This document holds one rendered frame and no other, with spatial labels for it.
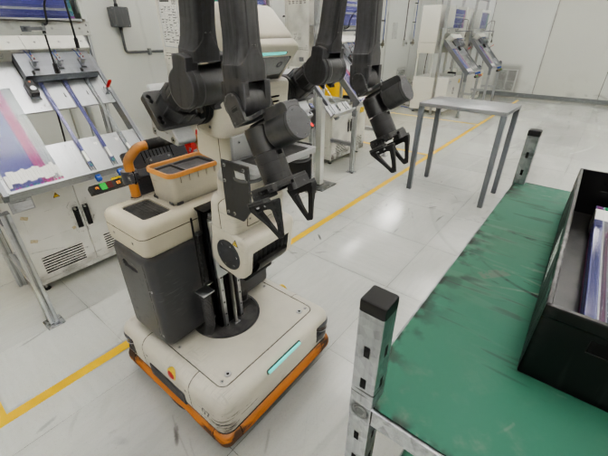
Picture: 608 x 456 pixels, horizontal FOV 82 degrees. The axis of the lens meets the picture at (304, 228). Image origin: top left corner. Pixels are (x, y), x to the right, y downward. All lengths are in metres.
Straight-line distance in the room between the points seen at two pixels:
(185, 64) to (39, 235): 1.80
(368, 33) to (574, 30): 8.94
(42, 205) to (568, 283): 2.26
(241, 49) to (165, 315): 0.98
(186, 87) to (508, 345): 0.68
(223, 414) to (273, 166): 0.91
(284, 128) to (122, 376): 1.49
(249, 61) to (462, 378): 0.57
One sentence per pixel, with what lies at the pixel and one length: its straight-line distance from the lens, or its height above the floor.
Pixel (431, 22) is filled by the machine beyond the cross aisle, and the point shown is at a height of 1.47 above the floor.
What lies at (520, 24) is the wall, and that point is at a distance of 9.97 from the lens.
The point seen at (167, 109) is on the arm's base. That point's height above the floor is 1.19.
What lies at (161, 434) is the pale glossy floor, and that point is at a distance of 1.63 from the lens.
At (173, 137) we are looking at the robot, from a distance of 0.87.
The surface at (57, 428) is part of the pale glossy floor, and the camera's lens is 1.81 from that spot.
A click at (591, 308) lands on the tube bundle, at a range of 0.63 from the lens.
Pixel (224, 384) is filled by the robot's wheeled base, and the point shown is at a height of 0.28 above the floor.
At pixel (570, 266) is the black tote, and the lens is 0.79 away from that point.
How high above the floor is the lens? 1.33
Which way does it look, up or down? 29 degrees down
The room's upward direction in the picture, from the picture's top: straight up
